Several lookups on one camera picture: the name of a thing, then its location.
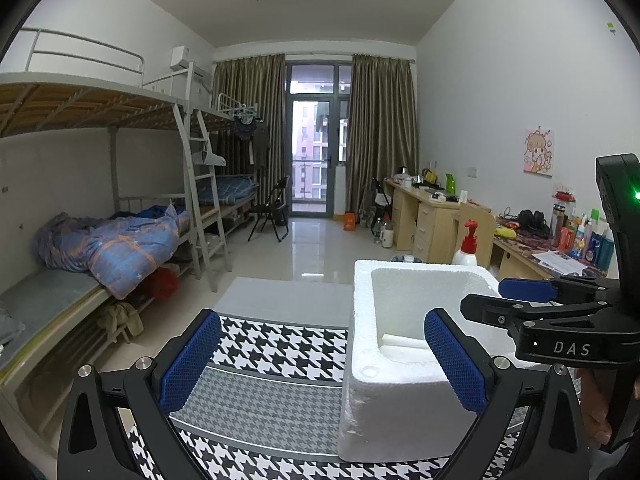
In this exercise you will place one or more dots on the folding trolley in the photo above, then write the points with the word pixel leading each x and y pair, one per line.
pixel 375 205

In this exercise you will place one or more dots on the brown curtain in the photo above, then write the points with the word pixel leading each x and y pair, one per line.
pixel 382 130
pixel 250 125

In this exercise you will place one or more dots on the glass balcony door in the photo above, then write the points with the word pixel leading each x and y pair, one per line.
pixel 317 150

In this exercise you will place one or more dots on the grey metal bunk bed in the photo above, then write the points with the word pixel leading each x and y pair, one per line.
pixel 65 105
pixel 230 110

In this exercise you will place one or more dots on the dark hanging clothes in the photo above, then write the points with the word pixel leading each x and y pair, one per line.
pixel 247 135

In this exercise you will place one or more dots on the cluster of toiletry bottles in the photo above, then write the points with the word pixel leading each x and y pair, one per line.
pixel 585 240

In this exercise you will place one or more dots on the black folding chair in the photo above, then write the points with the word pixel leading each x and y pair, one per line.
pixel 270 210

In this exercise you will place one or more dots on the houndstooth table mat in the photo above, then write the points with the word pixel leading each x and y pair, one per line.
pixel 270 350

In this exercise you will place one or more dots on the blue plaid blanket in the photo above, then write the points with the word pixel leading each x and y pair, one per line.
pixel 125 250

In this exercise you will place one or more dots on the white foam box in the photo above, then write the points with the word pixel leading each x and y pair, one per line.
pixel 390 410

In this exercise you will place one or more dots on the pile of beige clothes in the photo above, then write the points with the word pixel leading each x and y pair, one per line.
pixel 120 322

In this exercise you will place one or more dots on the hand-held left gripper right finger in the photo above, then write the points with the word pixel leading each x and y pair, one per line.
pixel 455 365

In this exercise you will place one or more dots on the white kettle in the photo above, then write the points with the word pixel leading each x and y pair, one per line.
pixel 388 238

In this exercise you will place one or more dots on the green bottle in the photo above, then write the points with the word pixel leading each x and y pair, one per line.
pixel 451 184

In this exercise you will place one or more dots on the blue plaid bedding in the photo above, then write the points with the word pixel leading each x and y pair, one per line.
pixel 227 189

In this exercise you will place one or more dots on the yellow pouch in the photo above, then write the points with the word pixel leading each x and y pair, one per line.
pixel 505 232

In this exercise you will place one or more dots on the person's right hand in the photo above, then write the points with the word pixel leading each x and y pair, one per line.
pixel 592 400

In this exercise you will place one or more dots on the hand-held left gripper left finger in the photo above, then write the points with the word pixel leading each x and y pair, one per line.
pixel 192 360

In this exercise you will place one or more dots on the cartoon wall poster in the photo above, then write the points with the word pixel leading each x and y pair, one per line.
pixel 538 152

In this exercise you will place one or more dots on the printed paper sheets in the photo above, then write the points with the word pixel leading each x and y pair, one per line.
pixel 560 261

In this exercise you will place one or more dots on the black headphones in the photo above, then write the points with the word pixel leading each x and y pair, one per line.
pixel 532 221

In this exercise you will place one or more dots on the red bag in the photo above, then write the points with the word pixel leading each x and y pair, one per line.
pixel 164 284

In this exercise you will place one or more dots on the wooden chair with smile cutout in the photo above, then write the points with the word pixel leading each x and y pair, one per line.
pixel 477 220

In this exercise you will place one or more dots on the white lotion bottle red pump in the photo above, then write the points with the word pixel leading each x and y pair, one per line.
pixel 467 252

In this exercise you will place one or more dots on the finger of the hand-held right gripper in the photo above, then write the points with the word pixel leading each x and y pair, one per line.
pixel 500 310
pixel 525 289

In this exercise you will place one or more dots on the white air conditioner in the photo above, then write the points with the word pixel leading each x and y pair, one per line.
pixel 185 60

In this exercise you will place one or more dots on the orange box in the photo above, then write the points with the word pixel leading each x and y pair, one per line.
pixel 349 222

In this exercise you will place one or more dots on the plain wooden desk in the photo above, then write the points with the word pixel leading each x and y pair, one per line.
pixel 430 230

